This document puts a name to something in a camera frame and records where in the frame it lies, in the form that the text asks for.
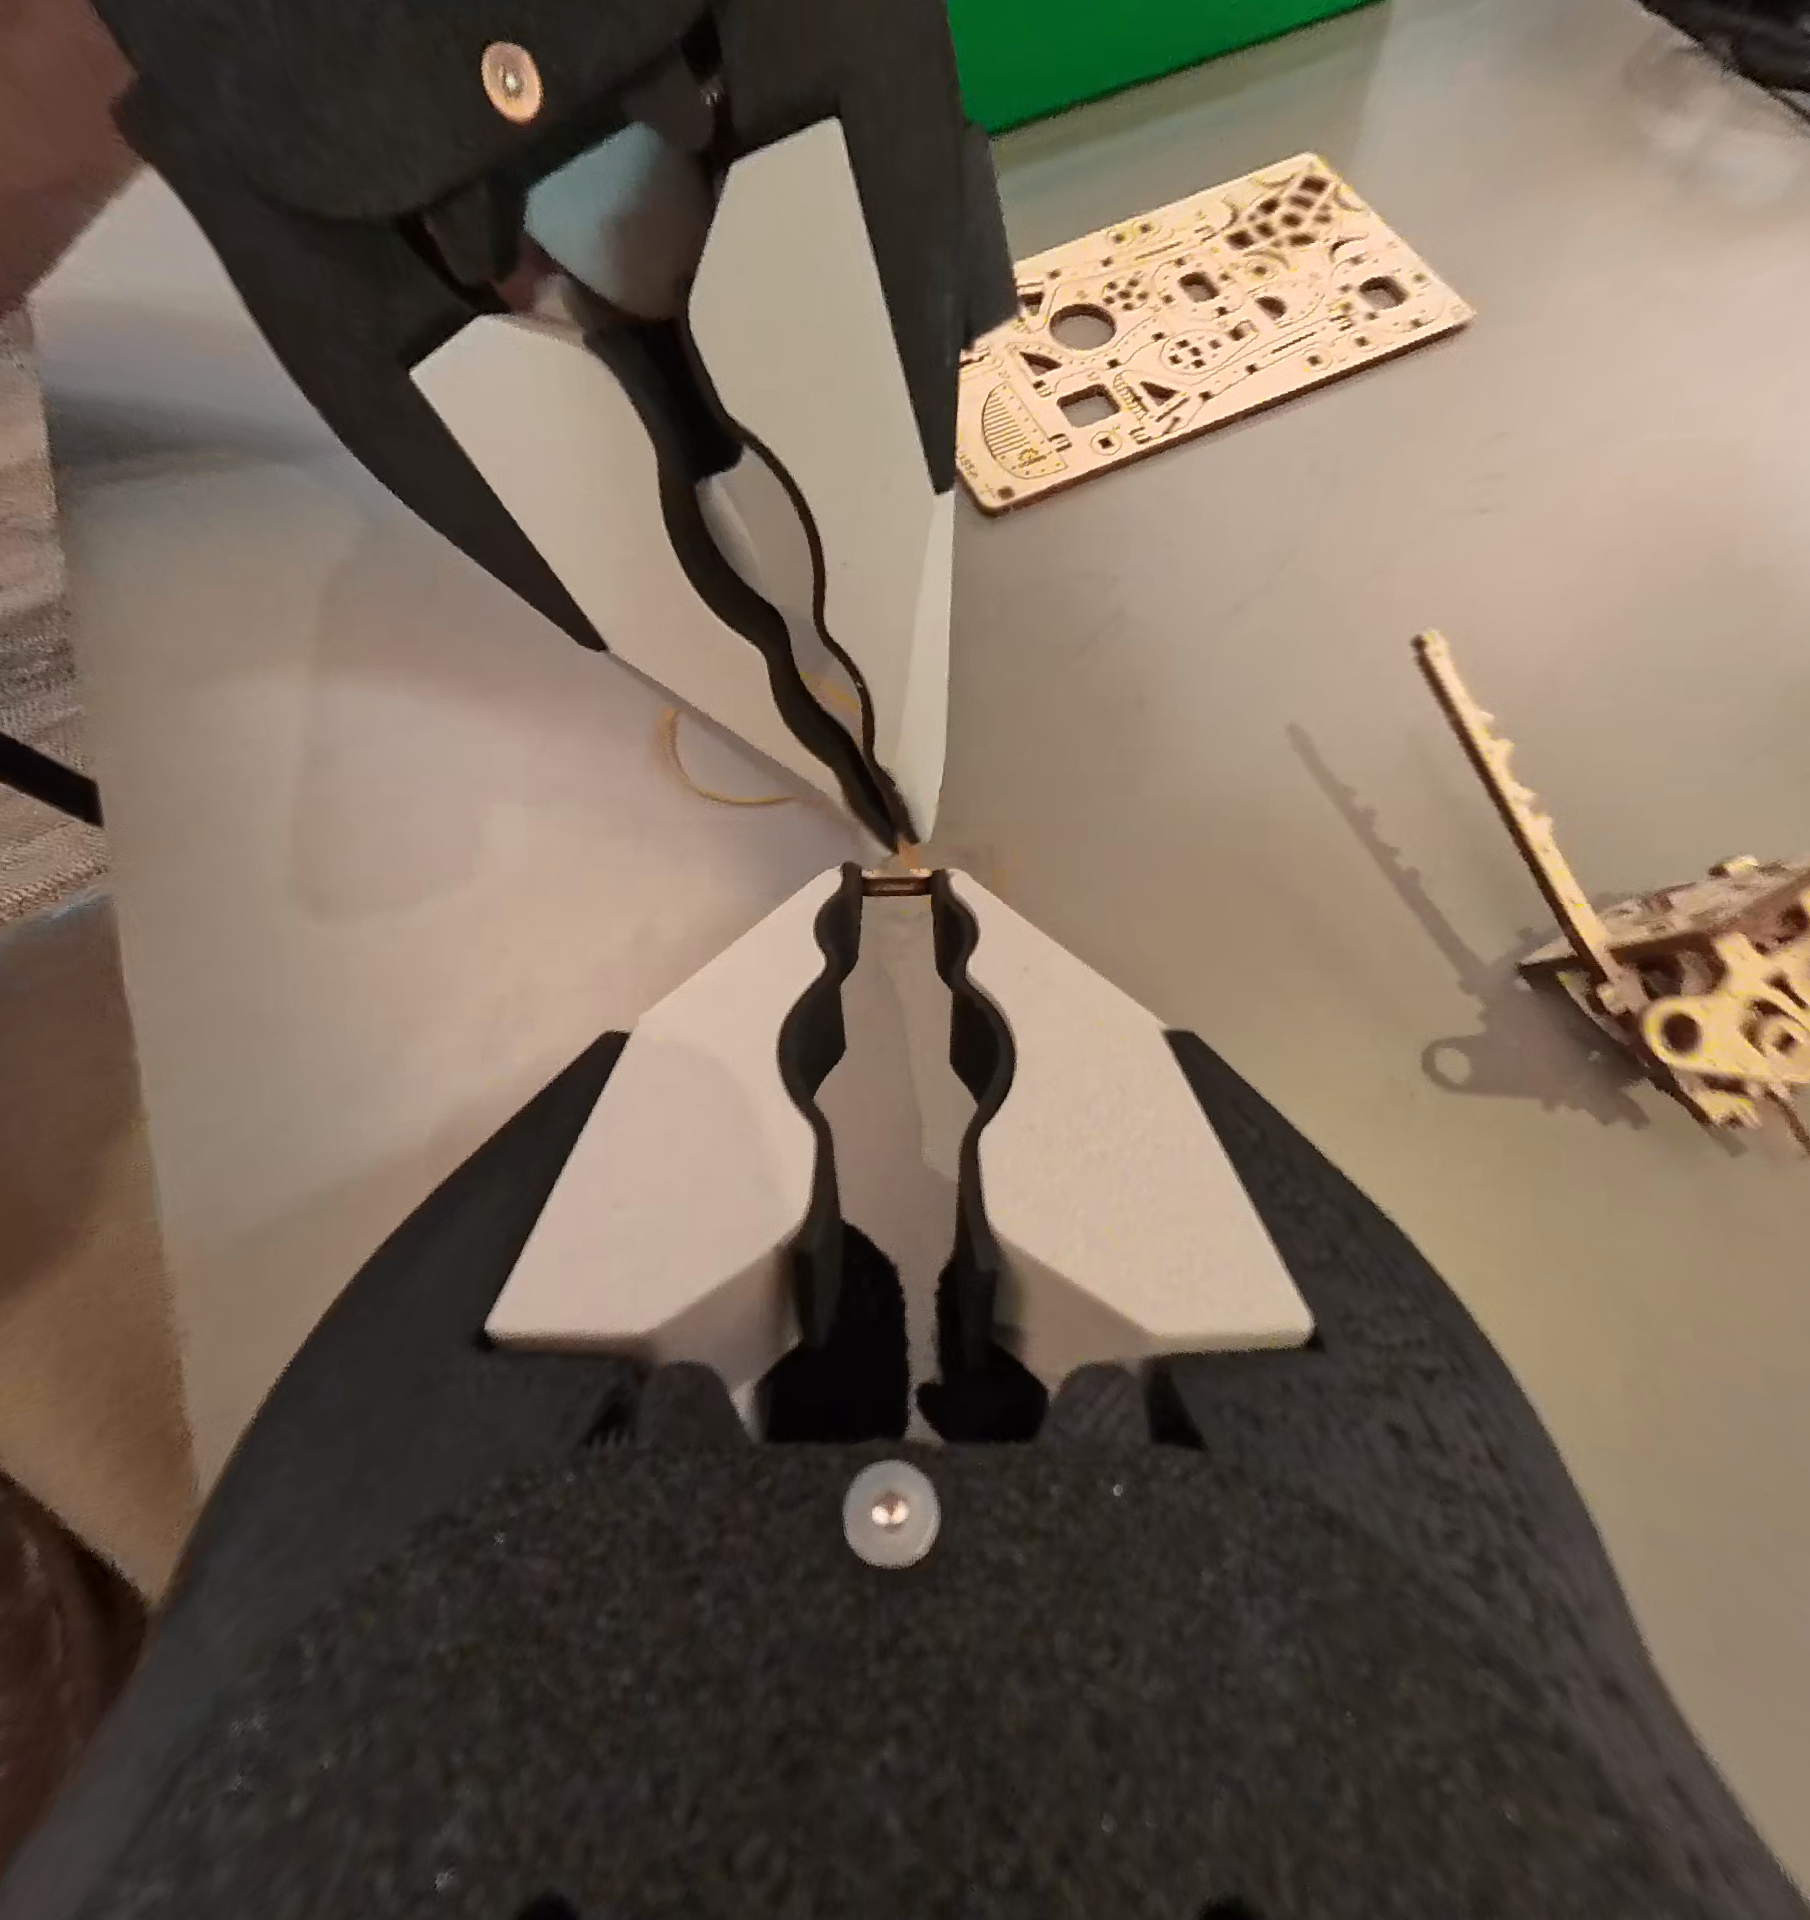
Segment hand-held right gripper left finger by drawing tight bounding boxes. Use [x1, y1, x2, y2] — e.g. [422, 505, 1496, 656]
[482, 864, 909, 1442]

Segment person's left forearm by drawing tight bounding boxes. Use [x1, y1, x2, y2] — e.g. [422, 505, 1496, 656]
[0, 0, 150, 353]

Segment black bar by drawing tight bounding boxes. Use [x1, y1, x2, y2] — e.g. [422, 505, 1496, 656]
[0, 702, 103, 828]

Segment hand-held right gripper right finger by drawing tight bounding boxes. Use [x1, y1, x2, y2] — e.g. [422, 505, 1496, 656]
[916, 869, 1316, 1437]

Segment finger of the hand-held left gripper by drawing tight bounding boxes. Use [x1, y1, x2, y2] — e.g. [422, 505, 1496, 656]
[685, 116, 959, 849]
[410, 304, 907, 845]

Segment laser-cut wooden parts sheet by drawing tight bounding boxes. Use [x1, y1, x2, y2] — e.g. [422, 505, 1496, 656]
[951, 149, 1479, 520]

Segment wooden model assembly with lever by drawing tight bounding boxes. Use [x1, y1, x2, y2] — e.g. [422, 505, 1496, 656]
[1412, 630, 1810, 1159]

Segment tan rubber band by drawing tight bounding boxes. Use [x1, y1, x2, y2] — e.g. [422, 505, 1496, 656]
[662, 673, 853, 812]

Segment green container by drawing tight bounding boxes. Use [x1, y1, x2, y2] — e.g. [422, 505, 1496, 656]
[941, 0, 1390, 138]

